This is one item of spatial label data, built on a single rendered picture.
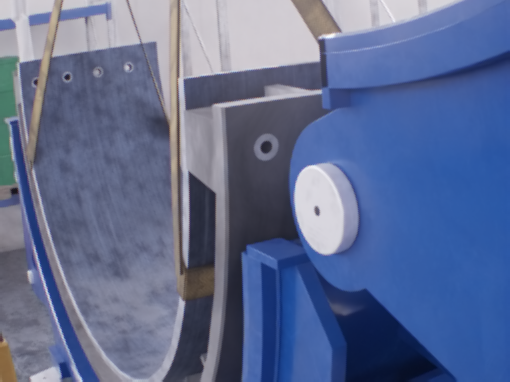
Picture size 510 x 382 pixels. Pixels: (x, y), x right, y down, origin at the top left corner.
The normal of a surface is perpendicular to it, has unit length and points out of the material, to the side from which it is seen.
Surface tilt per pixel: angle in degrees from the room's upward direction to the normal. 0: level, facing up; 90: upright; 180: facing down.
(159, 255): 35
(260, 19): 90
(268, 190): 100
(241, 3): 90
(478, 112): 90
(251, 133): 95
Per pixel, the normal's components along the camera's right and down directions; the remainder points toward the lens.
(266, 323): 0.49, 0.32
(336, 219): -0.87, 0.18
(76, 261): 0.21, -0.69
